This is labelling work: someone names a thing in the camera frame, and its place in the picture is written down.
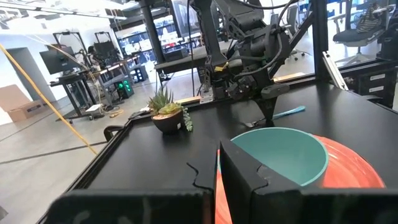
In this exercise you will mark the black desk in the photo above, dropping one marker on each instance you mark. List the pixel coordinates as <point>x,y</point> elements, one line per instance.
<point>70,77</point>

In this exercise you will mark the black aluminium table frame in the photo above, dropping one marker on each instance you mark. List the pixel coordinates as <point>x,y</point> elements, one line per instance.
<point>320,40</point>

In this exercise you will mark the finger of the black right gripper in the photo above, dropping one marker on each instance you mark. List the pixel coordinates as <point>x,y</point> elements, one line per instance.
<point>271,107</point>
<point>263,107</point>

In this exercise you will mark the silver aluminium bar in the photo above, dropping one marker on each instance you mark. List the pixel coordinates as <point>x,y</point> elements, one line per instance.
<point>334,70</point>

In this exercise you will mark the black frame bracket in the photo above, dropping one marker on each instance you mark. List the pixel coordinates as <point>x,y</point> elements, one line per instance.
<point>107,130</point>

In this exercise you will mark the red round plate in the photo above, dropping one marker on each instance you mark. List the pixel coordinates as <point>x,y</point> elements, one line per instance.
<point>348,168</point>

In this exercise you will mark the brown cardboard box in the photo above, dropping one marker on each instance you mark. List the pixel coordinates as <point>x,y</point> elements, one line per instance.
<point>21,107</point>

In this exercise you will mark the teal ribbed bowl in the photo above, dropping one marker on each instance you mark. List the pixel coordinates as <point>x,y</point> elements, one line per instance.
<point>286,155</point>

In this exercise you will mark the black drawer cabinet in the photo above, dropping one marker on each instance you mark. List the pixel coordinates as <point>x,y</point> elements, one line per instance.
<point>376,81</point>

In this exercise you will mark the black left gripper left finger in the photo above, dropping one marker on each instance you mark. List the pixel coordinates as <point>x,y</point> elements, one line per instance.
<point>140,208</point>

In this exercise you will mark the black monitor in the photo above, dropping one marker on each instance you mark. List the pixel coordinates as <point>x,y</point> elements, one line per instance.
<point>57,60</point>

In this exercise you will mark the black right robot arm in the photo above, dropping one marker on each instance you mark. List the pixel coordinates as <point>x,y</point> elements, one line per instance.
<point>248,18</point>

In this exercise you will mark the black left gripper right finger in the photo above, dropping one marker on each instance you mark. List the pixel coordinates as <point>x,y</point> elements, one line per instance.
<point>242,186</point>

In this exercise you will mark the black office chair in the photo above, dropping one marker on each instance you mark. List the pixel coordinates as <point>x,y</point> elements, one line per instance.
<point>354,35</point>

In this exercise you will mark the computer with green lights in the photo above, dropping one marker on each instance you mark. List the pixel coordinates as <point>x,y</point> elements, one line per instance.
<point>124,88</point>

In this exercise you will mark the succulent plant in brown pot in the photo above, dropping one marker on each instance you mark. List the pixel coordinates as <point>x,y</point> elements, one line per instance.
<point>168,123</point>

